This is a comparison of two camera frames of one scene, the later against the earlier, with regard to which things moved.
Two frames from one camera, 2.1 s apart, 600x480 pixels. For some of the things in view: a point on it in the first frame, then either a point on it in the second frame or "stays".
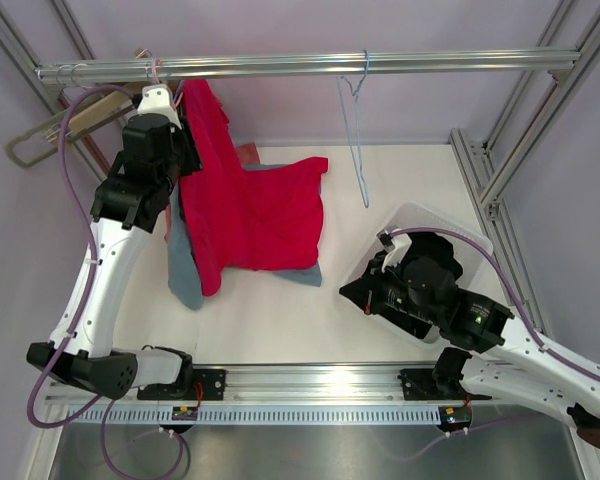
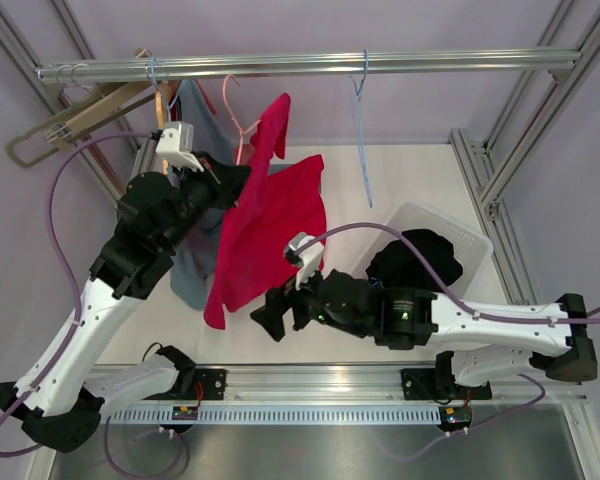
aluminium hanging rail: (186, 67) stays
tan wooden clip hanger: (97, 113) stays
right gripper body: (372, 288) -> (290, 305)
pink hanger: (158, 81) -> (240, 127)
